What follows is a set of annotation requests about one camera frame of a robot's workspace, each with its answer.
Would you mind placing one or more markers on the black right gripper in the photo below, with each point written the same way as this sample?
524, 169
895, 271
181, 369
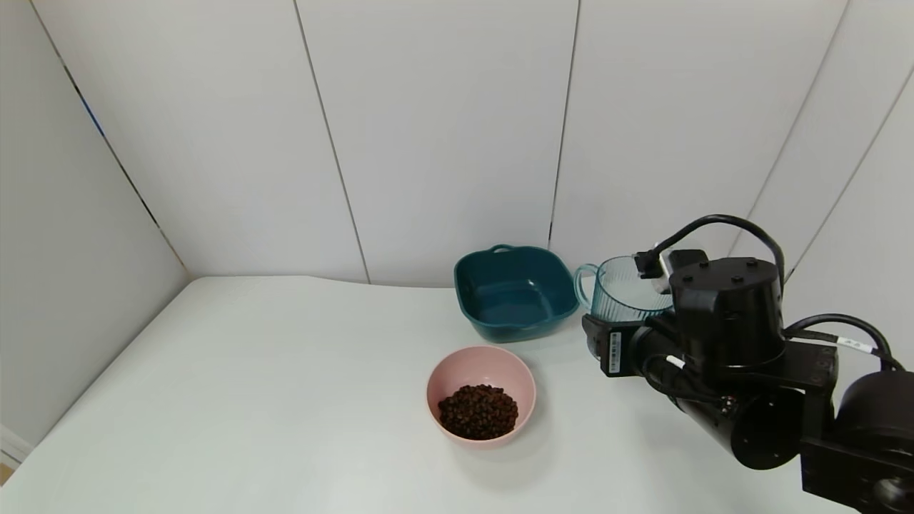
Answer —
613, 348

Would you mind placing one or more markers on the blue ribbed transparent cup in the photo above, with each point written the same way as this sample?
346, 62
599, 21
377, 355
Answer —
621, 293

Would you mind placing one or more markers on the brown granular solid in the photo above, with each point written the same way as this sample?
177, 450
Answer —
478, 412

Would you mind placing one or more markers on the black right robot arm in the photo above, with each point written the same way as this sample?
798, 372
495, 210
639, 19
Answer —
771, 428

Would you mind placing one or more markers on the pink round bowl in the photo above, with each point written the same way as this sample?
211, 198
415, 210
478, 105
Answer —
450, 371

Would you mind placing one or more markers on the teal square basin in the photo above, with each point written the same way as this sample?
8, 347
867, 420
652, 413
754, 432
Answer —
514, 300

